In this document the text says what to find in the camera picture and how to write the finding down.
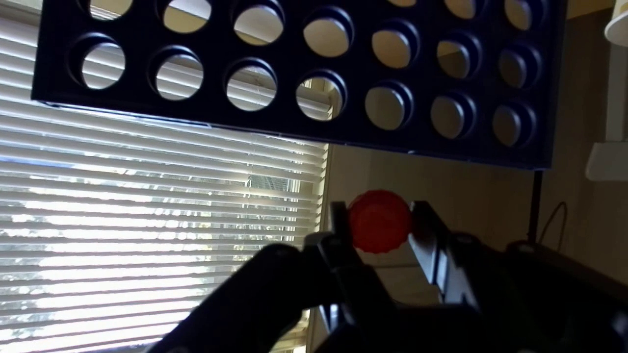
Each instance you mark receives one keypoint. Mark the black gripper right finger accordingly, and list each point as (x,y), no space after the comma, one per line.
(522,295)

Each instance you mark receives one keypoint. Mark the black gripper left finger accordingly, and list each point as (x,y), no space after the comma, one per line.
(287,295)

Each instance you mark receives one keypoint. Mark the orange game chip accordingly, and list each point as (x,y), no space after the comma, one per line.
(379,223)

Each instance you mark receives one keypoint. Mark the blue plastic gameboard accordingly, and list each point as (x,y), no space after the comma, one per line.
(287,62)

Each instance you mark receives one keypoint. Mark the white window blinds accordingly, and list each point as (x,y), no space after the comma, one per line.
(130,217)

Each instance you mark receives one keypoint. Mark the white paper cup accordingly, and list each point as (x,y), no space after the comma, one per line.
(618,23)

